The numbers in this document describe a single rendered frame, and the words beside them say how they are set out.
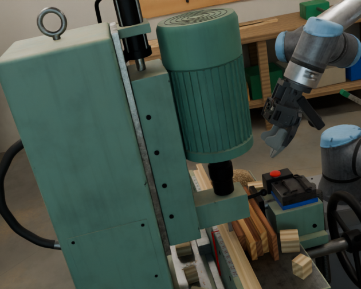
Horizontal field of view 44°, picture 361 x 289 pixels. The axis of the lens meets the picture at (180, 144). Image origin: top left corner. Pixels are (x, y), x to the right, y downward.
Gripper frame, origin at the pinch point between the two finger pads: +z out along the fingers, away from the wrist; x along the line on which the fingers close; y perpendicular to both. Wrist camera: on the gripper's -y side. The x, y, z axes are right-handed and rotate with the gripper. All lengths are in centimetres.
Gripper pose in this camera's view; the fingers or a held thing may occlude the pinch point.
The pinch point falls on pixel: (275, 153)
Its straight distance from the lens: 125.6
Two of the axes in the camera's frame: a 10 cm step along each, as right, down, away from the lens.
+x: 1.6, 3.8, -9.1
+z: -3.3, 8.9, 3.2
